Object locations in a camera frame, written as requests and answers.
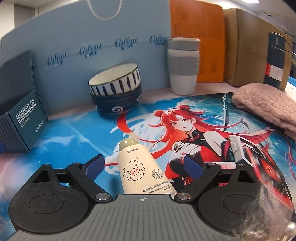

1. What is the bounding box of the white cup with grey sleeve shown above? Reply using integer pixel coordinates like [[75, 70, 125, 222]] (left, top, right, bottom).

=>
[[167, 37, 201, 96]]

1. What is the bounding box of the white paper bag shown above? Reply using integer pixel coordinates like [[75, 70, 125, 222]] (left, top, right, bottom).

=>
[[85, 0, 123, 20]]

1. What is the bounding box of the large blue cardboard box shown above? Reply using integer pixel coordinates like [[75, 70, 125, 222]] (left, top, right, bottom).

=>
[[0, 0, 172, 115]]

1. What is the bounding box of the cream hand cream tube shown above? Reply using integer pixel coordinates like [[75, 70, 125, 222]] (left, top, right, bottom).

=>
[[117, 137, 178, 200]]

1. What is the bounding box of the dark blue plastic storage box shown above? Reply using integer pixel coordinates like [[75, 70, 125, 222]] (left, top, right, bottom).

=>
[[0, 50, 49, 153]]

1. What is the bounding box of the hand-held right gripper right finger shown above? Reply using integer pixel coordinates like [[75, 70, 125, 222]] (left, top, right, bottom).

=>
[[174, 154, 257, 205]]

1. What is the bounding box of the pink knitted cloth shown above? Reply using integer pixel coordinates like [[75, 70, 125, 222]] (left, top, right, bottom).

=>
[[231, 83, 296, 138]]

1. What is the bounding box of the printed anime desk mat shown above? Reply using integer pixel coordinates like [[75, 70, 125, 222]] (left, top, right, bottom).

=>
[[0, 91, 296, 232]]

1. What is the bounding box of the dark blue bottle box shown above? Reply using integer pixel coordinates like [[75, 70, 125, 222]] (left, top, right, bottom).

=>
[[263, 32, 289, 89]]

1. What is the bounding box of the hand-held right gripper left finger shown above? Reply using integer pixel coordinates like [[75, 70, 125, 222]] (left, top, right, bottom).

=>
[[30, 155, 113, 205]]

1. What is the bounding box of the fluffy pink sleeve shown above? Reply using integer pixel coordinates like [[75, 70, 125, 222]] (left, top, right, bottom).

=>
[[239, 183, 296, 241]]

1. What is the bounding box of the dark blue bowl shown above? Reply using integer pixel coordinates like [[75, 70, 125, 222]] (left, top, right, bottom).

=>
[[90, 83, 143, 120]]

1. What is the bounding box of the brown cardboard box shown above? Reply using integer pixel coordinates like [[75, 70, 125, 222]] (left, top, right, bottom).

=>
[[223, 8, 293, 91]]

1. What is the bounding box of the orange box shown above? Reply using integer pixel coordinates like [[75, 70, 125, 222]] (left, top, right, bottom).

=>
[[169, 0, 226, 83]]

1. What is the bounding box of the red black card packet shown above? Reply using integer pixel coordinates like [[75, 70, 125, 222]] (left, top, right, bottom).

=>
[[229, 135, 293, 219]]

